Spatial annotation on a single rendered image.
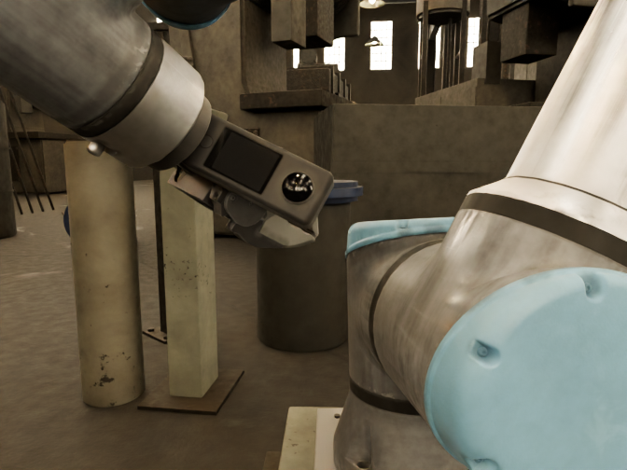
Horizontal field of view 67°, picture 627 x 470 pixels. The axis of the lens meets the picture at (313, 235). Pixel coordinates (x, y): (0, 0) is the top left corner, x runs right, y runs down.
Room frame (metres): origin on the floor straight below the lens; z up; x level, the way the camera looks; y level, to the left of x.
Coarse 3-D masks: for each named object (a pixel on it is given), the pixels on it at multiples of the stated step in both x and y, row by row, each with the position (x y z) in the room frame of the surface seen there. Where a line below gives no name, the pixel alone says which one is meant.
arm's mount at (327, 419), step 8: (320, 408) 0.62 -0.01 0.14; (328, 408) 0.62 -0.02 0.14; (336, 408) 0.62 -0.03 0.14; (320, 416) 0.60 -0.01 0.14; (328, 416) 0.60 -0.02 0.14; (336, 416) 0.59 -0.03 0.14; (320, 424) 0.58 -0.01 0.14; (328, 424) 0.57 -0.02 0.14; (336, 424) 0.57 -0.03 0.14; (320, 432) 0.56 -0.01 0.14; (328, 432) 0.56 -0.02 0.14; (320, 440) 0.54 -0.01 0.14; (328, 440) 0.54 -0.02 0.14; (320, 448) 0.52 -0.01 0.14; (328, 448) 0.52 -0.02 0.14; (320, 456) 0.50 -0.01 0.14; (328, 456) 0.50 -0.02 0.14; (320, 464) 0.48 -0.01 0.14; (328, 464) 0.48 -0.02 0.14
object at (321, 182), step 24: (216, 120) 0.38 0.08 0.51; (216, 144) 0.37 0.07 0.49; (240, 144) 0.37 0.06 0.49; (264, 144) 0.37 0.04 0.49; (192, 168) 0.37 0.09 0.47; (216, 168) 0.37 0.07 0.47; (240, 168) 0.37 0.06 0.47; (264, 168) 0.37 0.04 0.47; (288, 168) 0.36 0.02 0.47; (312, 168) 0.36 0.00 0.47; (240, 192) 0.36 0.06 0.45; (264, 192) 0.36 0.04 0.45; (288, 192) 0.35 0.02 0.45; (312, 192) 0.36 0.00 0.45; (288, 216) 0.35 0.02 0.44; (312, 216) 0.35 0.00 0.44
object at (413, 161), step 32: (320, 128) 2.53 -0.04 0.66; (352, 128) 2.17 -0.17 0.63; (384, 128) 2.19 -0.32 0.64; (416, 128) 2.21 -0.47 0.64; (448, 128) 2.22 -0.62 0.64; (480, 128) 2.24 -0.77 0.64; (512, 128) 2.26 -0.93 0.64; (320, 160) 2.53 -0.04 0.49; (352, 160) 2.17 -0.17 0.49; (384, 160) 2.19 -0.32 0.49; (416, 160) 2.21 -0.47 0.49; (448, 160) 2.23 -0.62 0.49; (480, 160) 2.24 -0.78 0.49; (512, 160) 2.26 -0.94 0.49; (384, 192) 2.19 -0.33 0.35; (416, 192) 2.21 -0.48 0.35; (448, 192) 2.23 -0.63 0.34; (352, 224) 2.17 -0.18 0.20
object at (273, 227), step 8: (272, 216) 0.45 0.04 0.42; (264, 224) 0.44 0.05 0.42; (272, 224) 0.45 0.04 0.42; (280, 224) 0.46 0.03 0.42; (288, 224) 0.47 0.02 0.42; (264, 232) 0.45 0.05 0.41; (272, 232) 0.45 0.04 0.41; (280, 232) 0.46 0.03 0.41; (288, 232) 0.47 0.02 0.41; (296, 232) 0.48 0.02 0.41; (304, 232) 0.50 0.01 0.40; (280, 240) 0.46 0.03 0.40; (288, 240) 0.47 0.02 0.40; (296, 240) 0.48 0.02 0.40; (304, 240) 0.49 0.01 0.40; (312, 240) 0.50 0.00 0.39
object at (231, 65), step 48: (240, 0) 2.98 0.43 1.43; (288, 0) 2.63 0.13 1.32; (336, 0) 3.36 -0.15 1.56; (192, 48) 3.10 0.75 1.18; (240, 48) 2.98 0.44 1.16; (288, 48) 2.82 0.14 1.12; (240, 96) 2.89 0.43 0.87; (288, 96) 2.77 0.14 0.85; (336, 96) 2.92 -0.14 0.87; (288, 144) 2.86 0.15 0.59
